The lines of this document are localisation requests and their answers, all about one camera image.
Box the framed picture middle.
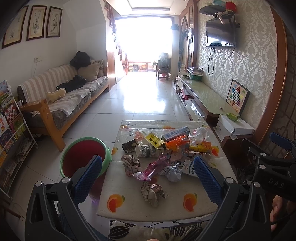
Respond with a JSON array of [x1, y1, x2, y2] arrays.
[[27, 5, 47, 41]]

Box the bookshelf with children books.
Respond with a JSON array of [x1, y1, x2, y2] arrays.
[[0, 80, 38, 198]]

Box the striped wooden sofa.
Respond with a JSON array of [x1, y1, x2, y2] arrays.
[[17, 61, 110, 151]]

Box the newspaper ball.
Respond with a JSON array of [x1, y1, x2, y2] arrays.
[[140, 182, 167, 207], [121, 155, 142, 177]]

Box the green toy on box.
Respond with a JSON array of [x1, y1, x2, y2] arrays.
[[226, 113, 239, 121]]

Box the wooden chair far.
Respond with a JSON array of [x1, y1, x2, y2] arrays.
[[156, 53, 171, 80]]

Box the black clothes on sofa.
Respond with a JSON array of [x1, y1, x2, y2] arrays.
[[56, 75, 86, 92]]

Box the green red trash bin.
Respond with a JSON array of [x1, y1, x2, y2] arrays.
[[60, 137, 112, 203]]

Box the wall mounted television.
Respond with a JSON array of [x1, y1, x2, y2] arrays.
[[206, 16, 237, 48]]

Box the clear plastic bottle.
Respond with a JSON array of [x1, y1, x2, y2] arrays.
[[189, 126, 209, 146]]

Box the black jacket on backrest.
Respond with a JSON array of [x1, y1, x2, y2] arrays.
[[69, 51, 91, 70]]

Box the black cigarette box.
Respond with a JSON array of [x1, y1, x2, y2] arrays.
[[122, 140, 137, 154]]

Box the blue white toothpaste box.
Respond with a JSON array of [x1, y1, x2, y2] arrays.
[[161, 126, 190, 142]]

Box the chinese checkers board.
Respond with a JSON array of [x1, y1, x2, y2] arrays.
[[226, 79, 250, 115]]

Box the orange plastic snack bag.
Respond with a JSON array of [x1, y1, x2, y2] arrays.
[[165, 135, 190, 152]]

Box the newspaper ball front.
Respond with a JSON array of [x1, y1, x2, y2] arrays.
[[140, 182, 167, 207]]

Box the framed picture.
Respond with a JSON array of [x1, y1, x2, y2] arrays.
[[2, 6, 29, 49], [46, 6, 63, 38], [27, 5, 47, 41]]

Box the beige cushion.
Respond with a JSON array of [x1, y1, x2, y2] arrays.
[[78, 63, 100, 82]]

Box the right hand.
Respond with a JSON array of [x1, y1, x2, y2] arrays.
[[269, 195, 295, 231]]

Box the white cardboard box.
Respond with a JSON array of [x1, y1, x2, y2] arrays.
[[214, 115, 254, 141]]

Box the patterned paper coffee cup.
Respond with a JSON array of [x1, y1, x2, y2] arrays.
[[135, 145, 161, 158]]

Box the long tv cabinet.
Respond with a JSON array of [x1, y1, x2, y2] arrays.
[[176, 76, 240, 126]]

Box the pink snack wrapper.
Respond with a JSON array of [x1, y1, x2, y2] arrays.
[[132, 155, 169, 181]]

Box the white blue paper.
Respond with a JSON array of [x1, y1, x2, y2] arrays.
[[165, 165, 182, 182]]

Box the framed picture left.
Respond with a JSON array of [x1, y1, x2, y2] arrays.
[[2, 6, 29, 49]]

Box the white milk carton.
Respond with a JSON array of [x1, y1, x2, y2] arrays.
[[181, 160, 198, 178]]

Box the cream plush toy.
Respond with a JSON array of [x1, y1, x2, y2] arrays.
[[46, 88, 66, 103]]

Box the framed picture right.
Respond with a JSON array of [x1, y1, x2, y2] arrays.
[[46, 6, 63, 38]]

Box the yellow iced tea carton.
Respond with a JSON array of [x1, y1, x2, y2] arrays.
[[189, 142, 212, 153]]

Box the yellow medicine box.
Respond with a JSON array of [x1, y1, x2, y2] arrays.
[[145, 133, 165, 149]]

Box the orange print tablecloth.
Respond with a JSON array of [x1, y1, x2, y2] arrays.
[[97, 120, 235, 222]]

